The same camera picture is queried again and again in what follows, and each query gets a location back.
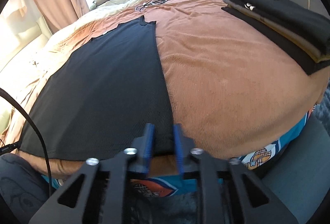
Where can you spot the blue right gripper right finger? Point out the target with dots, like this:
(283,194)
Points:
(186,163)

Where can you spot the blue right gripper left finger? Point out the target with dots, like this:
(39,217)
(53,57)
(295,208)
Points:
(144,145)

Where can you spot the black mesh garment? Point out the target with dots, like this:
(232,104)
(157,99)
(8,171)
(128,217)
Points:
(118,71)

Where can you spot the orange-brown blanket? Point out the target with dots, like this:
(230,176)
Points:
(232,89)

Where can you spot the cream yellow duvet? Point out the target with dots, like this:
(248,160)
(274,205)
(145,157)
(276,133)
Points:
(24,30)

